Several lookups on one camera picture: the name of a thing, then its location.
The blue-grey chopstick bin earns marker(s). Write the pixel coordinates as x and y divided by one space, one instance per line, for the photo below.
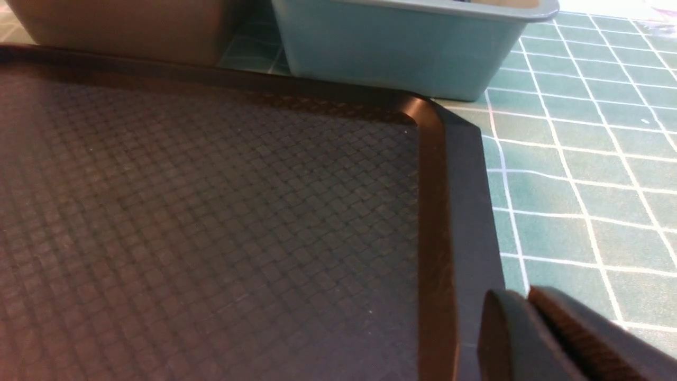
442 49

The green checked tablecloth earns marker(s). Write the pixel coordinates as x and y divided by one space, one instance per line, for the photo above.
578 129

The grey-brown spoon bin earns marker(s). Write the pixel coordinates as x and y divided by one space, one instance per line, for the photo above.
194 32

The black serving tray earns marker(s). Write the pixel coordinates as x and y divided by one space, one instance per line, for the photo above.
169 222

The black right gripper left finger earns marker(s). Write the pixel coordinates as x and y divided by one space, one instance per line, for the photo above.
516 344

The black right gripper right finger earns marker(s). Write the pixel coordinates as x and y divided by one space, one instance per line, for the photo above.
599 348

